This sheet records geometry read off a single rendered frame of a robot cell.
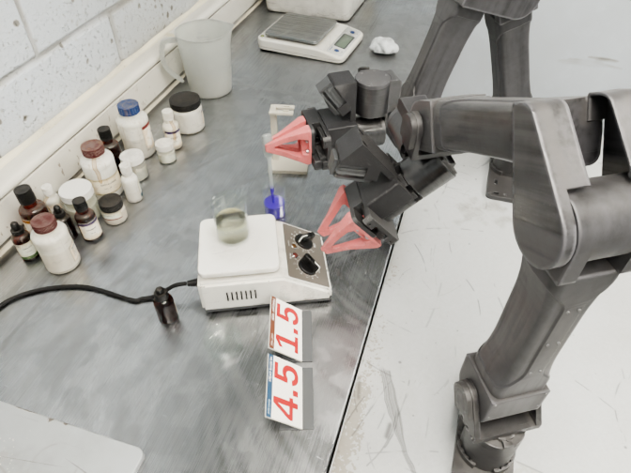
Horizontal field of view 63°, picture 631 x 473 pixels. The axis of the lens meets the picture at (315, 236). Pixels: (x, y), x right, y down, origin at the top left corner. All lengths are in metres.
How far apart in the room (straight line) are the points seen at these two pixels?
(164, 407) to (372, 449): 0.28
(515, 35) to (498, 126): 0.45
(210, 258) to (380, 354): 0.29
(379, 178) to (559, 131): 0.31
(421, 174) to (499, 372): 0.25
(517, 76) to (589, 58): 1.17
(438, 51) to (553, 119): 0.48
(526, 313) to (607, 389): 0.36
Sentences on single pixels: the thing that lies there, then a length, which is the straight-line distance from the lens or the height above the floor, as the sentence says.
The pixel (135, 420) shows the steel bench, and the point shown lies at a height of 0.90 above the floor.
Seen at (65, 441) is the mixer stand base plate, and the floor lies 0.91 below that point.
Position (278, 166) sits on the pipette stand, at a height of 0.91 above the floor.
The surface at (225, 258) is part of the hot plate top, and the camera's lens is 0.78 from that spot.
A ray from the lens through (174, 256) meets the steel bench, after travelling 0.92.
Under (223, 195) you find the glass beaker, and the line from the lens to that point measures 0.79.
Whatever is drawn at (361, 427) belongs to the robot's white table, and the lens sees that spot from 0.72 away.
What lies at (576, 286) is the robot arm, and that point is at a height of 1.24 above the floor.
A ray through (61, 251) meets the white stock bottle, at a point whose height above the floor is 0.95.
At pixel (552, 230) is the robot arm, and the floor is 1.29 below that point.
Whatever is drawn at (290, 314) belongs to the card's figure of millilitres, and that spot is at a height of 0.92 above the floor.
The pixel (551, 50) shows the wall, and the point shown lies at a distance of 2.11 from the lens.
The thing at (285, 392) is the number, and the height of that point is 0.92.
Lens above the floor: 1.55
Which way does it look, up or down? 45 degrees down
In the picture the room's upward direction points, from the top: straight up
